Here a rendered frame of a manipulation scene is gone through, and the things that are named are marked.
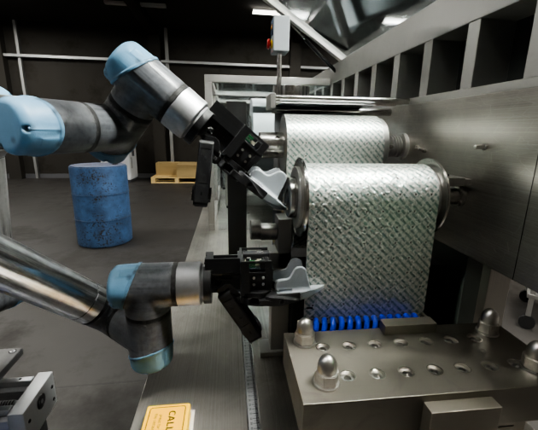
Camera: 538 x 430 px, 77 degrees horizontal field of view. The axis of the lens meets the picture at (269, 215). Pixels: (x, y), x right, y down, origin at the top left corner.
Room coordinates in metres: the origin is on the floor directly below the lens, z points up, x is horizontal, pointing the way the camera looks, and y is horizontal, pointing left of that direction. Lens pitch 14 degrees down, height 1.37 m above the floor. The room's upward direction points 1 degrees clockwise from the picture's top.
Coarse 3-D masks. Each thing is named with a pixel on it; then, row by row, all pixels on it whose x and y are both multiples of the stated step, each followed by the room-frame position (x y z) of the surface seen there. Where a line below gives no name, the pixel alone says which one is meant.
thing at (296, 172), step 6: (294, 168) 0.63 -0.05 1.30; (300, 168) 0.61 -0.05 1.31; (294, 174) 0.63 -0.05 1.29; (300, 174) 0.59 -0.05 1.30; (300, 180) 0.58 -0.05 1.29; (438, 180) 0.61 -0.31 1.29; (300, 186) 0.58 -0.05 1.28; (300, 192) 0.57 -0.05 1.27; (300, 198) 0.57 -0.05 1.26; (300, 204) 0.57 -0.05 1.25; (300, 210) 0.57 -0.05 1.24; (438, 210) 0.60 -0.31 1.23; (300, 216) 0.57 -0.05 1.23; (294, 222) 0.62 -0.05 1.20; (300, 222) 0.58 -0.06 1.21
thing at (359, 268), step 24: (312, 240) 0.56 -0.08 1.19; (336, 240) 0.57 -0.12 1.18; (360, 240) 0.58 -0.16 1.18; (384, 240) 0.58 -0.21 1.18; (408, 240) 0.59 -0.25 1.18; (432, 240) 0.59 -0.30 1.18; (312, 264) 0.56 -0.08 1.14; (336, 264) 0.57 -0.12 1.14; (360, 264) 0.58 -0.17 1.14; (384, 264) 0.58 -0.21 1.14; (408, 264) 0.59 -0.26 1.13; (336, 288) 0.57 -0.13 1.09; (360, 288) 0.58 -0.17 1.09; (384, 288) 0.58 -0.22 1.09; (408, 288) 0.59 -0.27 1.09; (312, 312) 0.57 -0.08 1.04; (336, 312) 0.57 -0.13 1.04; (360, 312) 0.58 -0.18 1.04; (384, 312) 0.58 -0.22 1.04; (408, 312) 0.59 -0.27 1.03
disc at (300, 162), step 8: (296, 160) 0.65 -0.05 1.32; (304, 168) 0.58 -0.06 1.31; (304, 176) 0.58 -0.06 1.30; (304, 184) 0.57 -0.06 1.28; (304, 192) 0.57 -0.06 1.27; (304, 200) 0.57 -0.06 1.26; (304, 208) 0.57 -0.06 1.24; (304, 216) 0.56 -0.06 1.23; (304, 224) 0.56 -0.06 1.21; (296, 232) 0.62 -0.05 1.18; (304, 232) 0.58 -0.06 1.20
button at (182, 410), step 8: (152, 408) 0.46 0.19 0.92; (160, 408) 0.46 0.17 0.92; (168, 408) 0.46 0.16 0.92; (176, 408) 0.46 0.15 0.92; (184, 408) 0.46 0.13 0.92; (152, 416) 0.45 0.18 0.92; (160, 416) 0.45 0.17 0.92; (168, 416) 0.45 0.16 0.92; (176, 416) 0.45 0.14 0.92; (184, 416) 0.45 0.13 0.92; (144, 424) 0.43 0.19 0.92; (152, 424) 0.43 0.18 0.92; (160, 424) 0.43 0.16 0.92; (168, 424) 0.43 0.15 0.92; (176, 424) 0.43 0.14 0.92; (184, 424) 0.43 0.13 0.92
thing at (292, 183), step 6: (288, 180) 0.62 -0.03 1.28; (294, 180) 0.61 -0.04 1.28; (288, 186) 0.61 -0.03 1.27; (294, 186) 0.60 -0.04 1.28; (288, 192) 0.62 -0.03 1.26; (294, 192) 0.59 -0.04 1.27; (288, 198) 0.61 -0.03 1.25; (294, 198) 0.59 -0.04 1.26; (294, 204) 0.59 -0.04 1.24; (288, 210) 0.61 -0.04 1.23; (294, 210) 0.59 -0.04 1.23; (288, 216) 0.61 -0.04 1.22; (294, 216) 0.61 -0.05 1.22
